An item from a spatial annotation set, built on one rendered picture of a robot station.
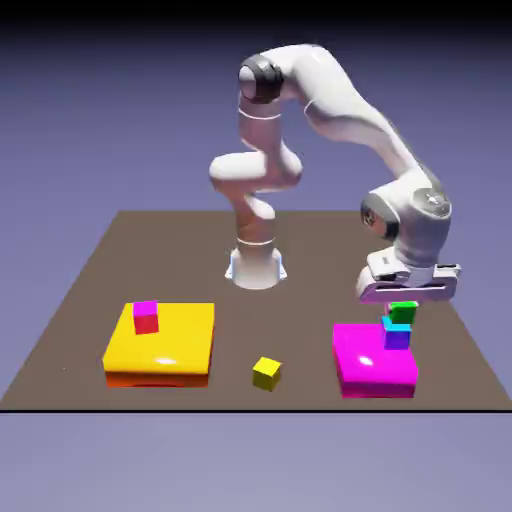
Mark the small red cube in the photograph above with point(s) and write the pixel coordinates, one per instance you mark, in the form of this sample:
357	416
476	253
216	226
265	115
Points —
145	318

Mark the small blue cube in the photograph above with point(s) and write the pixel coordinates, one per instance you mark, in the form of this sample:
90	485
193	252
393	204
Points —
396	338

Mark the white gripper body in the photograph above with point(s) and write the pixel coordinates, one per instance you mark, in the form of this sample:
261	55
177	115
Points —
416	288

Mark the large yellow box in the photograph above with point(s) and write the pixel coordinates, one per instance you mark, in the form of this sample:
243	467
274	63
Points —
160	344

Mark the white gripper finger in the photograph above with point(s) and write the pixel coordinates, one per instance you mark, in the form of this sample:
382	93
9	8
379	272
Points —
387	309

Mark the small green cube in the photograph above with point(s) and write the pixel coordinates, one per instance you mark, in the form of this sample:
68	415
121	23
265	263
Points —
403	313

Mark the large magenta box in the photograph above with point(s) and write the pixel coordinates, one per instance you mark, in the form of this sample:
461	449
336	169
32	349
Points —
372	364

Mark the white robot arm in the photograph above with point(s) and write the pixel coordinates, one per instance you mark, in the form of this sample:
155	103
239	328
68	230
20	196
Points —
344	116

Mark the small yellow cube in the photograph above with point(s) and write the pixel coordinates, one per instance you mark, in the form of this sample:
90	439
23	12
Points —
266	373

